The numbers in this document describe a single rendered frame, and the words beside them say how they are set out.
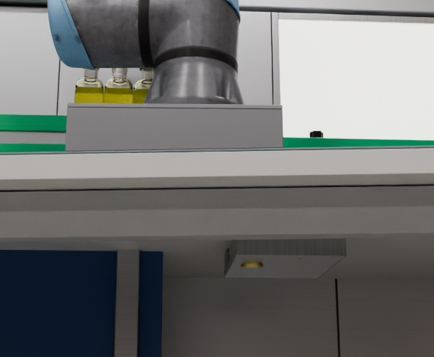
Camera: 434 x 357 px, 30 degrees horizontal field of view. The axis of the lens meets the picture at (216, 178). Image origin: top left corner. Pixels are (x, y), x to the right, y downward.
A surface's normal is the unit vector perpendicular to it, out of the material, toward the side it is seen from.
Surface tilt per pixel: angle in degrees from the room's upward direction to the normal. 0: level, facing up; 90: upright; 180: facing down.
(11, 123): 90
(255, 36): 90
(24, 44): 90
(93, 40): 133
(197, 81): 70
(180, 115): 90
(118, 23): 113
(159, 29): 119
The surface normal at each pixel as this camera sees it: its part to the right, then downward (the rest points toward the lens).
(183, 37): -0.26, -0.31
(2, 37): 0.07, -0.27
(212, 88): 0.33, -0.56
